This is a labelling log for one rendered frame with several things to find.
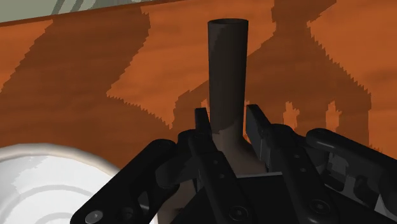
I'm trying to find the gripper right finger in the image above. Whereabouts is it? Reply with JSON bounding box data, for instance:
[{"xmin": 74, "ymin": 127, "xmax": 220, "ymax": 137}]
[{"xmin": 245, "ymin": 104, "xmax": 397, "ymax": 224}]

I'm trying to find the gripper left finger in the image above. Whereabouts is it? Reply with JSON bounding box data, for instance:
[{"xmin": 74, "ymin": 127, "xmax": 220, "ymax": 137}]
[{"xmin": 69, "ymin": 107, "xmax": 258, "ymax": 224}]

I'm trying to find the dark brown long-necked vase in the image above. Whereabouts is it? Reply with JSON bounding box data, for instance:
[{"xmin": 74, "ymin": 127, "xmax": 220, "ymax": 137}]
[{"xmin": 157, "ymin": 18, "xmax": 269, "ymax": 224}]

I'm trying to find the white round plate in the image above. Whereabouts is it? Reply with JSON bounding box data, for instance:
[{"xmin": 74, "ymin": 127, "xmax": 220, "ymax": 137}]
[{"xmin": 0, "ymin": 143, "xmax": 160, "ymax": 224}]

